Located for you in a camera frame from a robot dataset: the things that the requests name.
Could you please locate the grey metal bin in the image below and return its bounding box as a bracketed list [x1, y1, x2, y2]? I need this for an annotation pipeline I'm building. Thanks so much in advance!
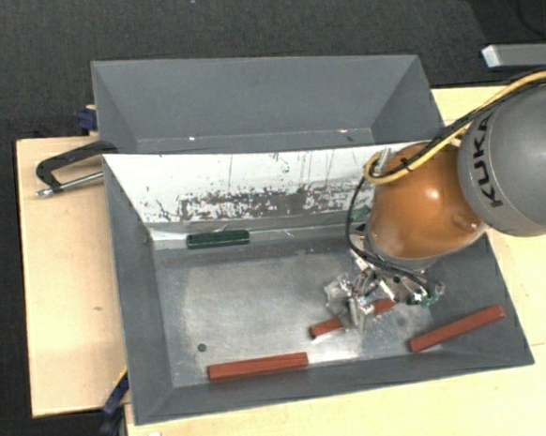
[89, 27, 538, 428]

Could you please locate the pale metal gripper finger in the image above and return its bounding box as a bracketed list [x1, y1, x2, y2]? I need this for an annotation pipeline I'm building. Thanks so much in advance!
[347, 293, 378, 335]
[323, 275, 357, 321]

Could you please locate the red-brown block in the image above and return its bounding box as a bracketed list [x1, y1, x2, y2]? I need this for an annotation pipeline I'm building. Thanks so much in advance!
[306, 298, 399, 340]
[206, 351, 311, 383]
[405, 303, 509, 354]

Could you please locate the dark green flat block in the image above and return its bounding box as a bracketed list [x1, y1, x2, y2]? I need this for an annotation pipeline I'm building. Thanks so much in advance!
[185, 229, 251, 251]

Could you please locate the pale wood flat board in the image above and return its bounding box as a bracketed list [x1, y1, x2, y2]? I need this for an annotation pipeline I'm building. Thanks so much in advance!
[10, 130, 132, 419]

